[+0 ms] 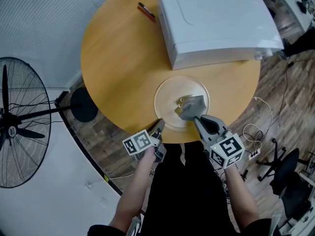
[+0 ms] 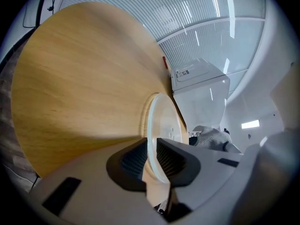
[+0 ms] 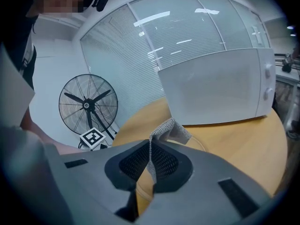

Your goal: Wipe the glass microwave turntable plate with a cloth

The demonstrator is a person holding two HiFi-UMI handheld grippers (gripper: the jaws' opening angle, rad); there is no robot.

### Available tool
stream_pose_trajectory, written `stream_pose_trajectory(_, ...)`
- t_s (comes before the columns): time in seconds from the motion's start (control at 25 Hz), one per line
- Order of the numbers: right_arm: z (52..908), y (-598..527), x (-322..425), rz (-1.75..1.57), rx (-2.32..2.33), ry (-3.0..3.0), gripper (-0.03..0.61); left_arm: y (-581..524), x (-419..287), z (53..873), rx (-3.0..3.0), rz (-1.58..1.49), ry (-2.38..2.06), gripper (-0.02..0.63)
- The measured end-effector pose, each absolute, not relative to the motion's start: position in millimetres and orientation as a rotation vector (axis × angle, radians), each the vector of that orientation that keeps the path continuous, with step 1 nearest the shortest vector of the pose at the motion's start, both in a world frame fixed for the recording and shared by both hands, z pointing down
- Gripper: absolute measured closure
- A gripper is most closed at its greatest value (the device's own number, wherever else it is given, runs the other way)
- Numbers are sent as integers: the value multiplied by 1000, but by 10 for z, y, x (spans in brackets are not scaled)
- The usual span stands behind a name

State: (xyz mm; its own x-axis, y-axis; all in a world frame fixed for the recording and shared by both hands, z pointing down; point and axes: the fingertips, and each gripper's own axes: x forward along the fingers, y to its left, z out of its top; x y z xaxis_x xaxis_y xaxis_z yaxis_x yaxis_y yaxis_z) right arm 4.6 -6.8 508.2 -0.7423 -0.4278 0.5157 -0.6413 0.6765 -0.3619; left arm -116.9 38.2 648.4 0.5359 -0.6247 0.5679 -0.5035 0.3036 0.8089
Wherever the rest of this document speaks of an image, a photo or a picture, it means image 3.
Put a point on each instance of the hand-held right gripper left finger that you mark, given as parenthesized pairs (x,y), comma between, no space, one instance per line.
(93,177)

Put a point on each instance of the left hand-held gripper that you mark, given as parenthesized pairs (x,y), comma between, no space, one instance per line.
(92,137)

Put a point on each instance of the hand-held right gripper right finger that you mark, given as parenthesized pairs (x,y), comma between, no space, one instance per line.
(201,191)

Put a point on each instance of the glass microwave turntable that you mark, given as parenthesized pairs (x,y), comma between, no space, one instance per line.
(144,184)

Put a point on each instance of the grey cloth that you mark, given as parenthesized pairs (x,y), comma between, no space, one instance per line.
(173,128)

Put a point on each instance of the person's left forearm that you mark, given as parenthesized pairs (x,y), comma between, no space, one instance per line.
(47,137)

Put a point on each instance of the white microwave oven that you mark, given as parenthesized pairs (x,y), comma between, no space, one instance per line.
(211,88)

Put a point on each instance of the black standing fan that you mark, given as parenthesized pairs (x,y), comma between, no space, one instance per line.
(86,105)

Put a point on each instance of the person's black clothing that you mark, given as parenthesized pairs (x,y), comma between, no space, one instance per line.
(23,55)

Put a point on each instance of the round wooden table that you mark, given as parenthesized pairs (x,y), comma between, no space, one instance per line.
(164,32)

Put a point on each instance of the white desk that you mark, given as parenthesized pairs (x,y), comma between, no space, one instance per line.
(283,78)

